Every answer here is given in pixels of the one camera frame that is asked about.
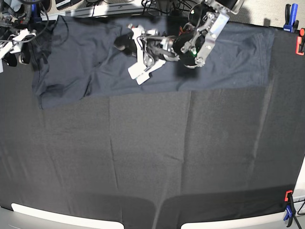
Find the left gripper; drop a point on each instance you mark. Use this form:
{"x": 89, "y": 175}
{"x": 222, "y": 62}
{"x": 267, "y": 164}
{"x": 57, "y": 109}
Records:
{"x": 154, "y": 47}

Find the dark navy t-shirt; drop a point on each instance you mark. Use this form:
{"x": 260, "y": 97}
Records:
{"x": 79, "y": 57}

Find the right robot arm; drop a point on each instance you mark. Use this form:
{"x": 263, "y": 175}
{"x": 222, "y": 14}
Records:
{"x": 14, "y": 18}

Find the blue bar clamp far left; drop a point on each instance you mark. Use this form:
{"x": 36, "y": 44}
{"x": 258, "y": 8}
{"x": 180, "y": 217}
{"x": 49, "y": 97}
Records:
{"x": 35, "y": 11}

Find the blue bar clamp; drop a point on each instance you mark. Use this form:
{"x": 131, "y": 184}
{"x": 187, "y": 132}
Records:
{"x": 35, "y": 11}
{"x": 291, "y": 24}

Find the black table cover cloth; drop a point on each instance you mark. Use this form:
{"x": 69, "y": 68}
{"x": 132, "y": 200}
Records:
{"x": 78, "y": 136}

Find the blue bar clamp far right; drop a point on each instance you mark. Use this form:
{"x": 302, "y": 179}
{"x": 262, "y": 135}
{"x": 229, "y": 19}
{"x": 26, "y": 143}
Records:
{"x": 291, "y": 24}

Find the orange clamp far right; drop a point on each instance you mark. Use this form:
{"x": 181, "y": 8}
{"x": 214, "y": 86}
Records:
{"x": 300, "y": 43}

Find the blue orange clamp near right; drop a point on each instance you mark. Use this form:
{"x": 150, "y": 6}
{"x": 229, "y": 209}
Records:
{"x": 290, "y": 211}

